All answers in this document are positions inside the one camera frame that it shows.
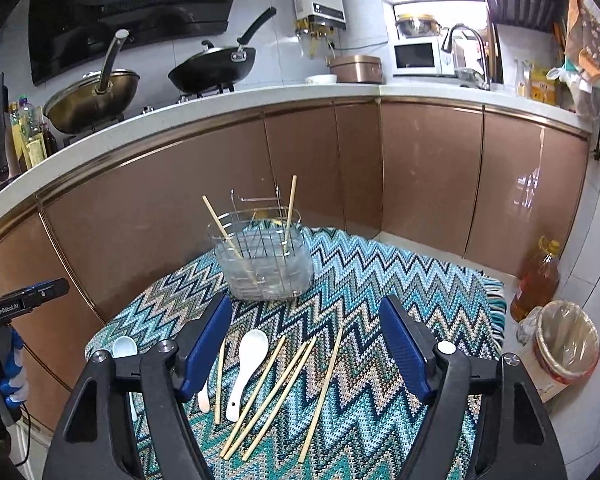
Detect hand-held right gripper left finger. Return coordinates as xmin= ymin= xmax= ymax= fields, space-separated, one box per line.
xmin=42 ymin=292 xmax=233 ymax=480

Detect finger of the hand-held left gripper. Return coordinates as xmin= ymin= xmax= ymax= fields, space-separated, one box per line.
xmin=22 ymin=278 xmax=71 ymax=307

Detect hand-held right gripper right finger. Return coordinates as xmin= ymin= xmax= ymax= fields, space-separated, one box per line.
xmin=379 ymin=294 xmax=568 ymax=480

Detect wooden chopstick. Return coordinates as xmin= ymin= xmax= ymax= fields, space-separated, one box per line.
xmin=241 ymin=336 xmax=319 ymax=462
xmin=202 ymin=196 xmax=243 ymax=261
xmin=298 ymin=328 xmax=344 ymax=463
xmin=226 ymin=341 xmax=310 ymax=461
xmin=220 ymin=336 xmax=287 ymax=458
xmin=282 ymin=175 xmax=298 ymax=256
xmin=214 ymin=339 xmax=227 ymax=426

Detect large white ceramic spoon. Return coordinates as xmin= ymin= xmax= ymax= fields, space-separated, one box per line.
xmin=225 ymin=330 xmax=270 ymax=423

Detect clear utensil drainer basket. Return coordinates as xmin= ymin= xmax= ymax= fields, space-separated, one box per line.
xmin=208 ymin=187 xmax=315 ymax=301

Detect person's left hand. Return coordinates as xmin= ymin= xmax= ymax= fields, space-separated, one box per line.
xmin=0 ymin=327 xmax=29 ymax=413

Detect zigzag tablecloth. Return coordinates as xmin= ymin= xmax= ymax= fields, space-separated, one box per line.
xmin=85 ymin=226 xmax=506 ymax=480

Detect copper kitchen cabinet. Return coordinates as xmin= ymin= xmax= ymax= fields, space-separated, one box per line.
xmin=0 ymin=95 xmax=591 ymax=436

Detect large cooking oil bottle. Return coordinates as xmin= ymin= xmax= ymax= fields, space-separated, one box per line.
xmin=510 ymin=236 xmax=562 ymax=323

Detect dark sauce bottle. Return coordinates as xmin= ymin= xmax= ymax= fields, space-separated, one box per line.
xmin=42 ymin=120 xmax=59 ymax=157

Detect yellow oil bottle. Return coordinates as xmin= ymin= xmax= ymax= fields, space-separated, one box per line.
xmin=9 ymin=102 xmax=30 ymax=171

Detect purple cap bottle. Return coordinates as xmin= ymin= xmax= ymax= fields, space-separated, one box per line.
xmin=20 ymin=95 xmax=47 ymax=162

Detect trash bin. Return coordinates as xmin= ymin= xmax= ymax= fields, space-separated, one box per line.
xmin=532 ymin=300 xmax=600 ymax=386

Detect golden wok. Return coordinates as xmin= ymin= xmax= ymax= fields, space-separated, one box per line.
xmin=44 ymin=29 xmax=141 ymax=135

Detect gas stove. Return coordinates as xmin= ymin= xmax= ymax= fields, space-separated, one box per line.
xmin=60 ymin=84 xmax=237 ymax=136

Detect black wok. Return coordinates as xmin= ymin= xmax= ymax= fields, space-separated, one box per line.
xmin=168 ymin=7 xmax=277 ymax=95

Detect copper rice cooker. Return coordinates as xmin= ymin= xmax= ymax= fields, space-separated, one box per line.
xmin=328 ymin=55 xmax=384 ymax=85

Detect clear spray bottle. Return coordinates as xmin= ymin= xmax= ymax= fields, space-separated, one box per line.
xmin=515 ymin=59 xmax=531 ymax=98

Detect white microwave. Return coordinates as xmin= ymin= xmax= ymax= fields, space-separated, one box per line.
xmin=392 ymin=37 xmax=456 ymax=77

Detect metal faucet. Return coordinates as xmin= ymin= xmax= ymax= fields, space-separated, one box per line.
xmin=441 ymin=24 xmax=492 ymax=91

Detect yellow detergent bottle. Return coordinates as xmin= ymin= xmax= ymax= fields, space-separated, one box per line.
xmin=529 ymin=62 xmax=561 ymax=106

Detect plastic bag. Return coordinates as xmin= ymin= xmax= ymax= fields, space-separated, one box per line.
xmin=550 ymin=65 xmax=600 ymax=121

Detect metal bowls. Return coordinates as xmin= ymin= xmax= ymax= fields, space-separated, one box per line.
xmin=396 ymin=12 xmax=442 ymax=38

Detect patterned hanging cloth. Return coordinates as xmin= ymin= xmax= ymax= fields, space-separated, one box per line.
xmin=562 ymin=0 xmax=600 ymax=81

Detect black handled knife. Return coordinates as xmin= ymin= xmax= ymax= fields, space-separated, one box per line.
xmin=0 ymin=72 xmax=11 ymax=181

